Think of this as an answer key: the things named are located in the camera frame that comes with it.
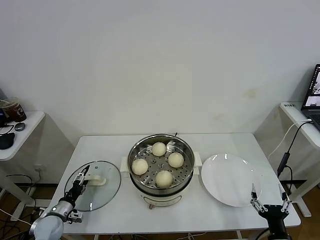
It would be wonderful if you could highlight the glass pot lid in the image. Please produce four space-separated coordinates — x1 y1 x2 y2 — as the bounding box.
64 160 122 213

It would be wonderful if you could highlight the black laptop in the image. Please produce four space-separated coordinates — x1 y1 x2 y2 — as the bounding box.
301 63 320 131

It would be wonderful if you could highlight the white charging cable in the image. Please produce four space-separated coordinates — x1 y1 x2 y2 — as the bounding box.
267 119 313 160

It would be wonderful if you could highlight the white steamed baozi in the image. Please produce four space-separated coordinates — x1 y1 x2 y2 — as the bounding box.
151 141 167 157
167 152 185 168
131 158 149 175
155 170 174 189

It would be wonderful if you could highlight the white round plate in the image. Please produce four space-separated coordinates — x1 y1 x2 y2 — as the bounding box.
201 153 263 208

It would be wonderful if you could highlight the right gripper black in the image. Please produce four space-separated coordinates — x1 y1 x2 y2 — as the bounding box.
249 183 293 233

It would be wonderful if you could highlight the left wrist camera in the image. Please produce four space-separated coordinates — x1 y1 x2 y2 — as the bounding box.
68 211 84 225

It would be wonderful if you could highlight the black cable with adapter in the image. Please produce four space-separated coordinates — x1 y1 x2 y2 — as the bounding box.
276 121 312 198

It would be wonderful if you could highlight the black electronic device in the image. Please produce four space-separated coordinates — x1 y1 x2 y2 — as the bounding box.
0 107 13 127

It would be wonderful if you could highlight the white side desk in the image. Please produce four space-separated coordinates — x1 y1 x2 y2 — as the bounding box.
0 110 46 222
279 101 320 218

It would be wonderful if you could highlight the brown iced coffee cup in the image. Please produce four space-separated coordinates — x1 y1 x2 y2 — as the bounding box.
2 97 28 123

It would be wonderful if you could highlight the steel steamer basket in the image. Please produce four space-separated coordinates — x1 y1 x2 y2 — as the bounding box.
127 134 195 195

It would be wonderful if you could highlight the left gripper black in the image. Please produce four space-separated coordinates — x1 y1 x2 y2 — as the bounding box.
63 164 91 205

